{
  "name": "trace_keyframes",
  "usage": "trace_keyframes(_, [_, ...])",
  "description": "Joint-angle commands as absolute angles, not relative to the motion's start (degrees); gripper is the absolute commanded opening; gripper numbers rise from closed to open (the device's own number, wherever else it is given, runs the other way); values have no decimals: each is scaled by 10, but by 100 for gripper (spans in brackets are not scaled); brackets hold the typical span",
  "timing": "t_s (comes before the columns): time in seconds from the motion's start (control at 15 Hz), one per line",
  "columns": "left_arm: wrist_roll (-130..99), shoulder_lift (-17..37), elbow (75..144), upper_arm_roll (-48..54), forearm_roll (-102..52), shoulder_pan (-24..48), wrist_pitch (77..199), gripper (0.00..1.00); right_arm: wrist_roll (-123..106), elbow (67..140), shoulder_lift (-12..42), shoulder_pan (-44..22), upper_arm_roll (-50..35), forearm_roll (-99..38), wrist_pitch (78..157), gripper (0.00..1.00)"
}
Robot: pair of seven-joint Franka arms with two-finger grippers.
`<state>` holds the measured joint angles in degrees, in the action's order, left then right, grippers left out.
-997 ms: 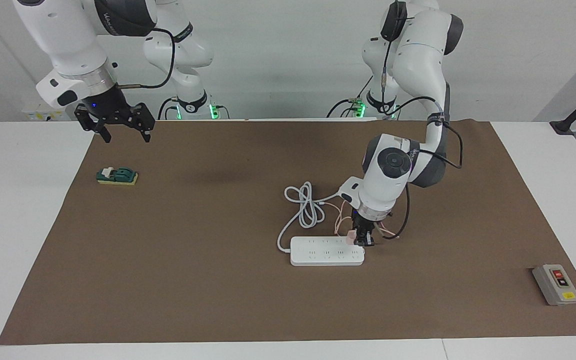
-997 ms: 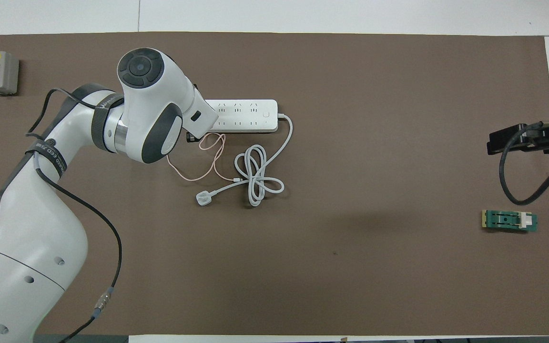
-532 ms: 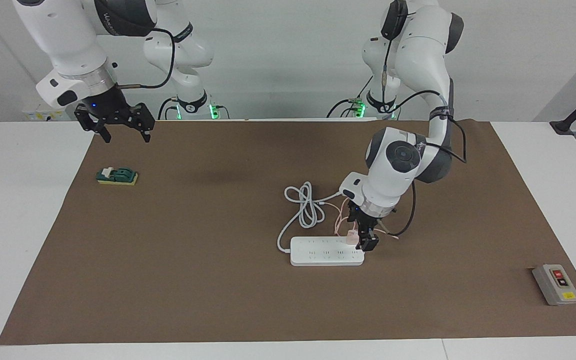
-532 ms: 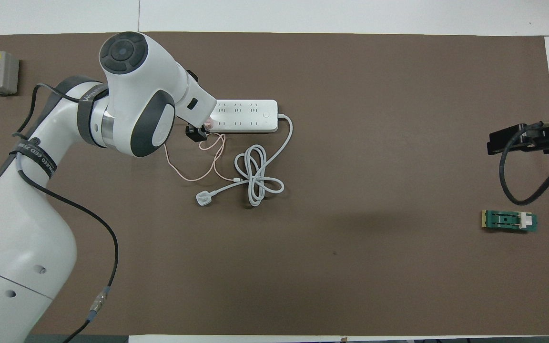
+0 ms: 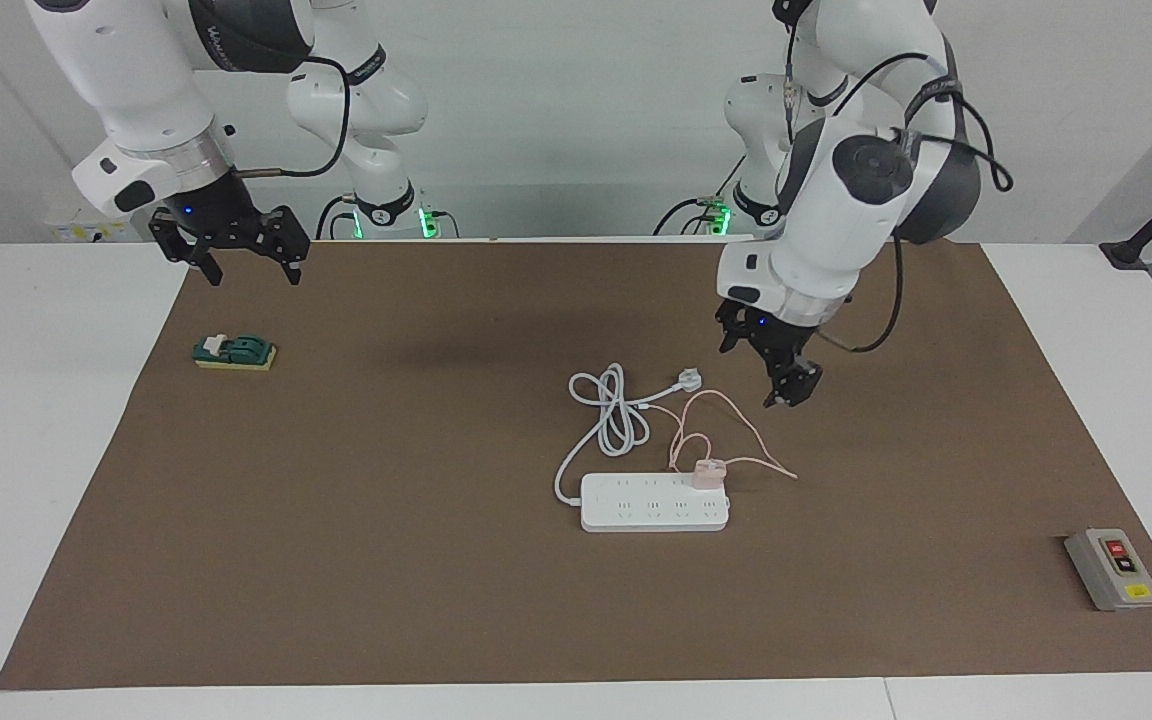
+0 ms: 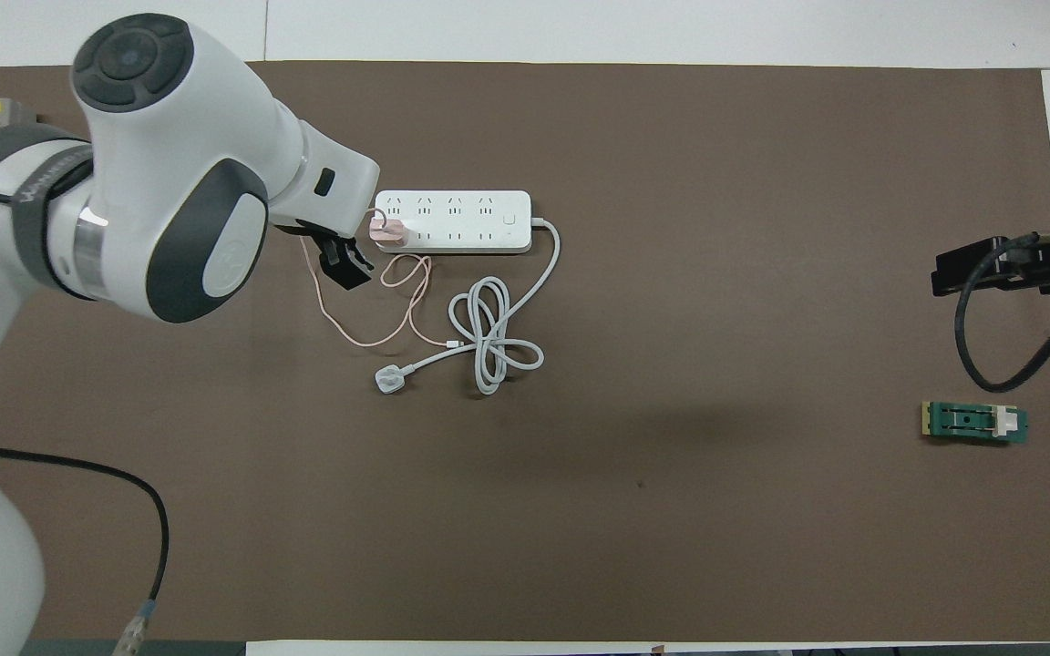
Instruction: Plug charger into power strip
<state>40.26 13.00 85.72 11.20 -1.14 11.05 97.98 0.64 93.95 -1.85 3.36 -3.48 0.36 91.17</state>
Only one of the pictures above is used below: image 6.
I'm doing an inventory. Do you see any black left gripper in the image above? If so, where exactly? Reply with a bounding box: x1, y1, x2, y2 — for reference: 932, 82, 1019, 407
277, 219, 376, 292

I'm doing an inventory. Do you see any pink charger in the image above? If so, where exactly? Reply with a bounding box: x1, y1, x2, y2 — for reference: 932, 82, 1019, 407
368, 208, 410, 249

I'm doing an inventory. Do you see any pink charging cable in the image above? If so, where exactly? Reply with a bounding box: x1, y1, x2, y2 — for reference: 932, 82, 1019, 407
299, 208, 464, 350

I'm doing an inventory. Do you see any white power strip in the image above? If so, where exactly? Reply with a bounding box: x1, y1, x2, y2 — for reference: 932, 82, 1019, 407
373, 190, 533, 253

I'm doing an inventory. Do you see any brown table mat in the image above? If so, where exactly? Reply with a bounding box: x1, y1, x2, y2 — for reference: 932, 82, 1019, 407
0, 61, 1050, 643

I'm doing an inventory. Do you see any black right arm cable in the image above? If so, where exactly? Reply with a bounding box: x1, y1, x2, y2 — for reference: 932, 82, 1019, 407
955, 232, 1050, 395

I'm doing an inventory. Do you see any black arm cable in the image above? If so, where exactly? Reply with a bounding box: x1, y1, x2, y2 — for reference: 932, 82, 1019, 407
955, 232, 1050, 395
0, 436, 170, 656

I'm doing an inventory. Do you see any green knife switch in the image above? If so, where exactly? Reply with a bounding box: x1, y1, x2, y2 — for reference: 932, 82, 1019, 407
921, 401, 1030, 447

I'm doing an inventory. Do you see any grey-white power strip cord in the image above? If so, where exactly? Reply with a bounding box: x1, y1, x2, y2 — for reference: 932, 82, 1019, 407
407, 217, 563, 396

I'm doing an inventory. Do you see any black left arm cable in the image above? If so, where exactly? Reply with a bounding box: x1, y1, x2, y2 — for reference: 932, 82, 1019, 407
0, 436, 170, 656

